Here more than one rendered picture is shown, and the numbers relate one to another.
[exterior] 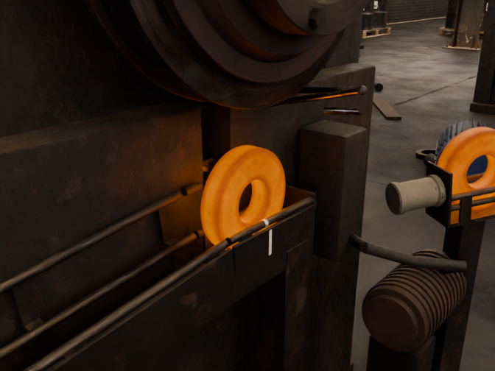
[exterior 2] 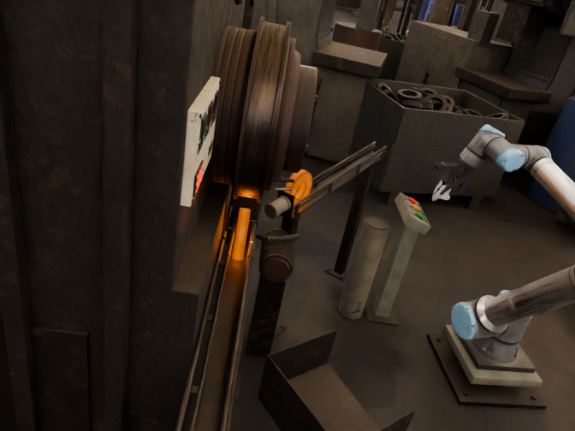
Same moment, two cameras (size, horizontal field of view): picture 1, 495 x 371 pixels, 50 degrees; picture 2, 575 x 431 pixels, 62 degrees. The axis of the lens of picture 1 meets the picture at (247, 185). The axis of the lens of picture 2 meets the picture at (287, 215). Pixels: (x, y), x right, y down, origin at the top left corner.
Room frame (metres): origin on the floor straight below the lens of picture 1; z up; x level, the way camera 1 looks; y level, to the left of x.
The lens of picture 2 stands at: (-0.25, 0.81, 1.49)
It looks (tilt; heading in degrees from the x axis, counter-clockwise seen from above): 28 degrees down; 314
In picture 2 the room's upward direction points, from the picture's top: 12 degrees clockwise
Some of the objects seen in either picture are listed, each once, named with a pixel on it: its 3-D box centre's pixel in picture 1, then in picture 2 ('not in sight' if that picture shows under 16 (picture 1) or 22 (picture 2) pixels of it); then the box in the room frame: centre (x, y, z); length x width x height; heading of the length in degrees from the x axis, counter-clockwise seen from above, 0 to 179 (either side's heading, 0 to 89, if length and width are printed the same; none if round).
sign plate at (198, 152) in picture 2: not in sight; (202, 136); (0.52, 0.30, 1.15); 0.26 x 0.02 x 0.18; 139
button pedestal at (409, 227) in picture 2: not in sight; (396, 262); (0.74, -1.00, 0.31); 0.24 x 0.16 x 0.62; 139
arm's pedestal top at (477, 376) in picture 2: not in sight; (489, 354); (0.22, -1.12, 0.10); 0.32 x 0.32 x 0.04; 55
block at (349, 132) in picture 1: (328, 190); (244, 213); (0.90, -0.15, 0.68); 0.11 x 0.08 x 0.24; 49
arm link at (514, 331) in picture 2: not in sight; (508, 315); (0.22, -1.11, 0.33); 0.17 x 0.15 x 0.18; 69
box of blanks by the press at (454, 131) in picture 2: not in sight; (423, 140); (1.72, -2.58, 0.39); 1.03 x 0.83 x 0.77; 64
